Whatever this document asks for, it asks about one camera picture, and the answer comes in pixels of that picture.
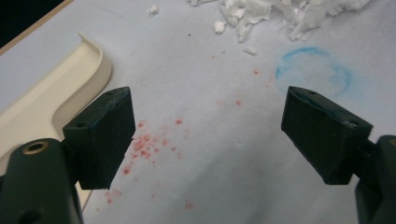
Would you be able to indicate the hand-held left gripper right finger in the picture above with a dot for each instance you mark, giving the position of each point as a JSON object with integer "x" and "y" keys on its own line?
{"x": 323, "y": 137}

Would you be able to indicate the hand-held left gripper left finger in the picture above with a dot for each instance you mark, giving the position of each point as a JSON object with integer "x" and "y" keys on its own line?
{"x": 99, "y": 140}

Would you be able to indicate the cream plastic tray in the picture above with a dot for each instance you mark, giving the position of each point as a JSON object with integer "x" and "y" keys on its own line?
{"x": 46, "y": 99}

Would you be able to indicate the pile of white paper scraps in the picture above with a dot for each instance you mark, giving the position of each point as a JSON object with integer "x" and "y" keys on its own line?
{"x": 267, "y": 15}

